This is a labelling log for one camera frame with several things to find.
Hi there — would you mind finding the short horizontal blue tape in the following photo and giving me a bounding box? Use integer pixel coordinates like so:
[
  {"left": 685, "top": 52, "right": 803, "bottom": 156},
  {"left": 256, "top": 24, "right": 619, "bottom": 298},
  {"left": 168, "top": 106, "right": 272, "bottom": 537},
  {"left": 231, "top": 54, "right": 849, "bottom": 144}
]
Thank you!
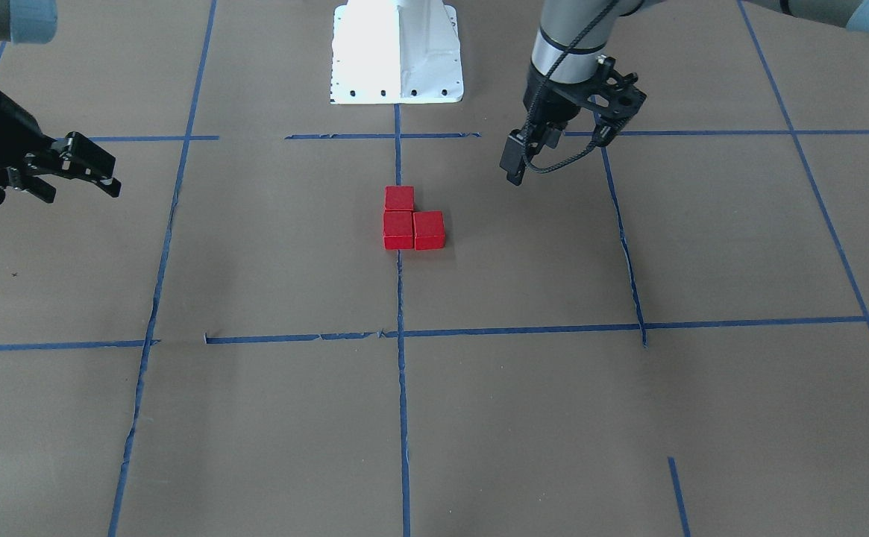
[{"left": 0, "top": 339, "right": 159, "bottom": 351}]

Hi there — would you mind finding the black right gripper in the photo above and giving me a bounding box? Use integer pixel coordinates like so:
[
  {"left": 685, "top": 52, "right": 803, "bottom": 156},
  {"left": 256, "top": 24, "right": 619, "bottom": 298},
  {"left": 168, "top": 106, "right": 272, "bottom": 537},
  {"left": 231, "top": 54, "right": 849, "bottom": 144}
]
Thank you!
[{"left": 0, "top": 90, "right": 122, "bottom": 204}]

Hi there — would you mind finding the red block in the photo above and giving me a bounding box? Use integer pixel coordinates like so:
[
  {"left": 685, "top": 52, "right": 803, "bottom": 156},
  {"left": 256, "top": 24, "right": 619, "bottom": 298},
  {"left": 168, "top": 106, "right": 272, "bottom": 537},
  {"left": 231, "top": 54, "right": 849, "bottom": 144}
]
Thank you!
[
  {"left": 383, "top": 186, "right": 415, "bottom": 212},
  {"left": 412, "top": 210, "right": 447, "bottom": 251},
  {"left": 382, "top": 210, "right": 415, "bottom": 251}
]

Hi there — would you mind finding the centre vertical blue tape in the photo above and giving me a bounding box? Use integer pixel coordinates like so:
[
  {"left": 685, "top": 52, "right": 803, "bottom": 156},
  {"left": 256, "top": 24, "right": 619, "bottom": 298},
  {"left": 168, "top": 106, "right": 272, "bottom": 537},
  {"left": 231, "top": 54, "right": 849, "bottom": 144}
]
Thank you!
[{"left": 393, "top": 104, "right": 412, "bottom": 536}]

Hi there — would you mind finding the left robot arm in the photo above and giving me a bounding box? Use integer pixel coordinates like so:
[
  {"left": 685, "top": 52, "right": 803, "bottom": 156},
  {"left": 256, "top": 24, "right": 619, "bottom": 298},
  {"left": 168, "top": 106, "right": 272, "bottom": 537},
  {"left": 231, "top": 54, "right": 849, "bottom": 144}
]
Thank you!
[{"left": 498, "top": 1, "right": 869, "bottom": 186}]

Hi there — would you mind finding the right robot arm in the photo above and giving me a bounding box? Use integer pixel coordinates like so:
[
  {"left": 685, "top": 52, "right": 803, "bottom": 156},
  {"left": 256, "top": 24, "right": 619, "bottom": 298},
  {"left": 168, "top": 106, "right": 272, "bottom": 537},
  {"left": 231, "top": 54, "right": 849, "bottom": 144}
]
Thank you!
[{"left": 0, "top": 1, "right": 122, "bottom": 205}]

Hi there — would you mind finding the torn horizontal blue tape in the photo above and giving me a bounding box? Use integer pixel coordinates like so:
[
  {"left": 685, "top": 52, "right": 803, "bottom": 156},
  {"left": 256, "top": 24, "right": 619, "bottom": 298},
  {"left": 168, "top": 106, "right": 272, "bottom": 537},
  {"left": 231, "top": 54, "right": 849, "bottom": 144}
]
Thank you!
[{"left": 203, "top": 322, "right": 647, "bottom": 345}]

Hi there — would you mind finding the wrinkled vertical blue tape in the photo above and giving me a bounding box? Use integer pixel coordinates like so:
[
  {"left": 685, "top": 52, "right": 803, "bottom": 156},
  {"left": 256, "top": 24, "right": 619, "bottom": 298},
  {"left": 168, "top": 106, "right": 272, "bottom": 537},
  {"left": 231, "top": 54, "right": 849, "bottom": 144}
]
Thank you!
[{"left": 568, "top": 0, "right": 649, "bottom": 349}]

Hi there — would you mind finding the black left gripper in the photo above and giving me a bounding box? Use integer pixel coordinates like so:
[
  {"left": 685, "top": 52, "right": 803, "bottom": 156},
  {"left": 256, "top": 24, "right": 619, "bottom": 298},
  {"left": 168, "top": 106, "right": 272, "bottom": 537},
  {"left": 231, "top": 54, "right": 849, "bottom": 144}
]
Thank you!
[{"left": 499, "top": 64, "right": 580, "bottom": 186}]

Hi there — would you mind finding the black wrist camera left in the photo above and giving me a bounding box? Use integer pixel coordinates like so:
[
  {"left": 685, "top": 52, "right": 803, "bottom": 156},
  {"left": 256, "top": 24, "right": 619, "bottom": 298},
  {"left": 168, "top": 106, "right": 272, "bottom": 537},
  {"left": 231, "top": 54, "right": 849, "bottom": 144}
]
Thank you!
[{"left": 570, "top": 55, "right": 647, "bottom": 147}]

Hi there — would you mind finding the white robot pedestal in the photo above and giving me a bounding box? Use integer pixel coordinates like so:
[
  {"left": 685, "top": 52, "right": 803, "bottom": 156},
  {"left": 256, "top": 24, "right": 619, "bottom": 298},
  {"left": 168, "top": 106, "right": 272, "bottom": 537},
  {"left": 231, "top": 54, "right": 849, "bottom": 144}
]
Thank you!
[{"left": 329, "top": 1, "right": 465, "bottom": 105}]

